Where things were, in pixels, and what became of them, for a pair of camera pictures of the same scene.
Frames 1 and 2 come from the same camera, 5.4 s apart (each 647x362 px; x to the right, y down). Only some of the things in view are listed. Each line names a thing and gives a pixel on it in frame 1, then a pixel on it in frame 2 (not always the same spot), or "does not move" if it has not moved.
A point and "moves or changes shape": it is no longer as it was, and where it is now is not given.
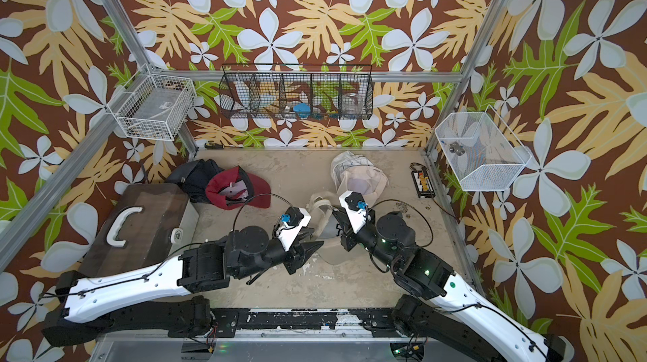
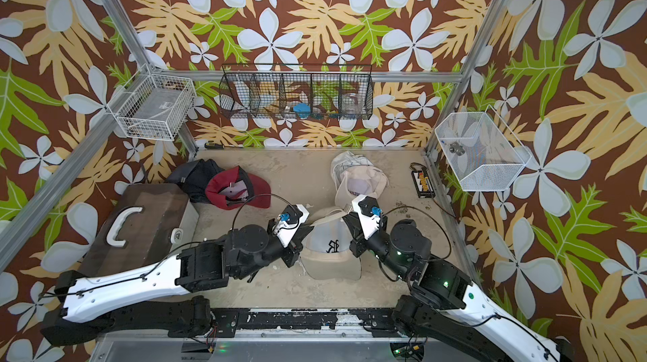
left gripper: (299, 255) -> (294, 243)
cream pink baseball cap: (370, 182) does not move
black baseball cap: (195, 177) does not move
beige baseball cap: (326, 226) moves or changes shape
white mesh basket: (483, 153) does not move
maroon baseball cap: (234, 187) does not move
